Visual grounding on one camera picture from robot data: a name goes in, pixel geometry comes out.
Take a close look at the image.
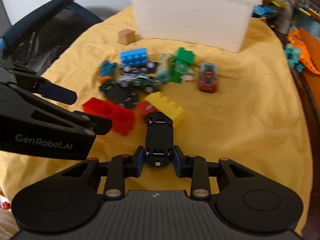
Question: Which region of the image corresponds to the yellow building block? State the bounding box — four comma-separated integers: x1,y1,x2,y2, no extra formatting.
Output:
144,92,185,128

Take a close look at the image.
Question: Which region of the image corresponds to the green toy race car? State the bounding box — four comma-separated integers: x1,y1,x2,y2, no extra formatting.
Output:
118,74,162,93

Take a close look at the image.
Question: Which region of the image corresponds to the clear plastic toy box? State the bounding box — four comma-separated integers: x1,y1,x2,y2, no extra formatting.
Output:
290,0,320,20

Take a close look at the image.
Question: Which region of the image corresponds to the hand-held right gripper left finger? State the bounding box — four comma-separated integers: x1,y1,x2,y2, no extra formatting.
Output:
59,146,147,201

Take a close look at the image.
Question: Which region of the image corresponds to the wooden cube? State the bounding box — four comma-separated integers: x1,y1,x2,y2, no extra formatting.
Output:
118,29,136,45

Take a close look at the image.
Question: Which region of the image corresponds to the yellow cloth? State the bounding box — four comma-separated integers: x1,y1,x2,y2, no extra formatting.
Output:
0,5,313,233

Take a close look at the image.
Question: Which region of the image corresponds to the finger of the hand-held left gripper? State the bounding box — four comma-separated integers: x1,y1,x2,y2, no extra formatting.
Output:
0,59,78,106
32,98,112,136

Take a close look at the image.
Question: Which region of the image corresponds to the orange toy dinosaur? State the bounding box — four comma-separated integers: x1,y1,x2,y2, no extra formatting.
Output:
284,29,320,75

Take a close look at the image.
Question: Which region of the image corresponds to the red toy car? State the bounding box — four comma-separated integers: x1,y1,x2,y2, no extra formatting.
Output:
198,62,218,93

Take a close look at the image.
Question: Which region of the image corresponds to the white plastic storage bin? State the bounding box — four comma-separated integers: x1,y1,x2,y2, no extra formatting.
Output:
122,0,263,53

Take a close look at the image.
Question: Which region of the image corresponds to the green toy sleigh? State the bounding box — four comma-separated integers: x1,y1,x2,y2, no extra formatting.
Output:
171,47,197,83

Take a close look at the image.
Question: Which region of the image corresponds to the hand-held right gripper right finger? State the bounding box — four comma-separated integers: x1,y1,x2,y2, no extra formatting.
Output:
173,145,253,199

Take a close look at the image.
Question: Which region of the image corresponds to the dark toy car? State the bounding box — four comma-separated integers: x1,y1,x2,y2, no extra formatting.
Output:
120,61,158,73

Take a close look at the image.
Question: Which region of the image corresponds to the black round toy disc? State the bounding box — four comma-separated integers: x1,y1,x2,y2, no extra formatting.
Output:
99,80,139,109

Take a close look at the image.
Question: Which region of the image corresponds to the teal and orange toy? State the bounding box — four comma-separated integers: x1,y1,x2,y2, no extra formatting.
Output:
96,60,118,84

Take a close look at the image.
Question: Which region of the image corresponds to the teal toy cylinder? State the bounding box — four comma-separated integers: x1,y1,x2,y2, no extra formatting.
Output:
156,53,175,84

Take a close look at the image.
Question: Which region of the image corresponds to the small red toy piece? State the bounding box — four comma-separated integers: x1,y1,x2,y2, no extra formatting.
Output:
137,101,158,118

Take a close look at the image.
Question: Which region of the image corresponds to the blue building block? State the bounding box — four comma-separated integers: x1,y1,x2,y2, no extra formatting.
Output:
119,48,148,67

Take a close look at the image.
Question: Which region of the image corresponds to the red building block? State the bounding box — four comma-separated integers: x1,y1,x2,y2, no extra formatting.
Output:
82,97,135,136

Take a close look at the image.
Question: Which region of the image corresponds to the black toy car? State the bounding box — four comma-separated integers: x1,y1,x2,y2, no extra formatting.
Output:
144,112,175,167

